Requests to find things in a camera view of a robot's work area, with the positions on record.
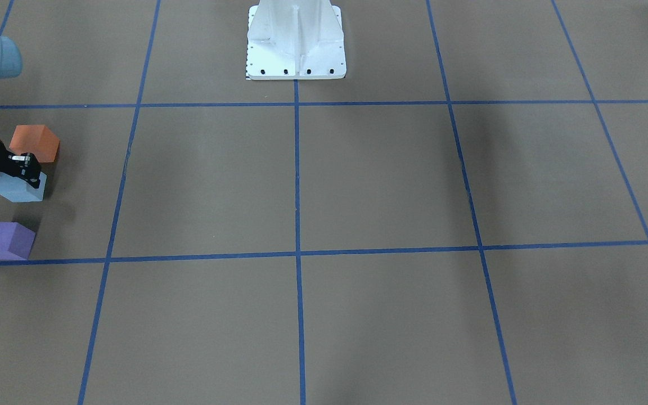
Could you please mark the purple foam block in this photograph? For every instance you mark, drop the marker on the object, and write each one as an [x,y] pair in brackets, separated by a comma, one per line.
[16,241]

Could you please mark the orange foam block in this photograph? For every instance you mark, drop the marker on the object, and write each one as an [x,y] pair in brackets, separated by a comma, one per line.
[35,139]

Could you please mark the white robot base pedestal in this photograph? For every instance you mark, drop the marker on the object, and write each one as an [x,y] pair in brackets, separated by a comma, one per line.
[295,40]

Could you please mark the light blue foam block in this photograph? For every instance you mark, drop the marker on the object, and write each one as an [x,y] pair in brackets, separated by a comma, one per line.
[19,191]

